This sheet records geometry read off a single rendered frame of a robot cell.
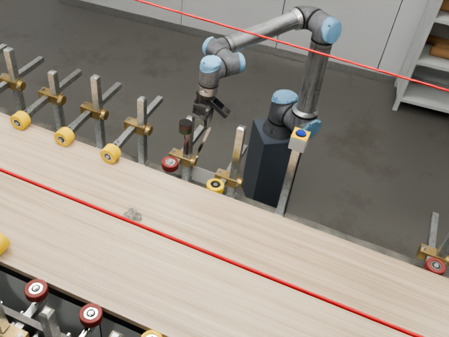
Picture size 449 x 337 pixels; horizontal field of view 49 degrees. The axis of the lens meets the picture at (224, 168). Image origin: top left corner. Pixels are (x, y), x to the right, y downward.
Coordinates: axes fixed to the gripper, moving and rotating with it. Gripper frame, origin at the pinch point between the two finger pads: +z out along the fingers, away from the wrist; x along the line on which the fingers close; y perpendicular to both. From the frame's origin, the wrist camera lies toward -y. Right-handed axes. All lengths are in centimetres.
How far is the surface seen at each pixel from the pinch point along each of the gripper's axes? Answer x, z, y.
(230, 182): 10.2, 19.2, -18.6
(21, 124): 34, 8, 82
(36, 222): 77, 12, 41
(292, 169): 9.3, -1.9, -45.6
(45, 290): 102, 12, 18
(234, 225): 41, 11, -32
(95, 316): 102, 11, -4
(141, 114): 9.8, -2.2, 30.6
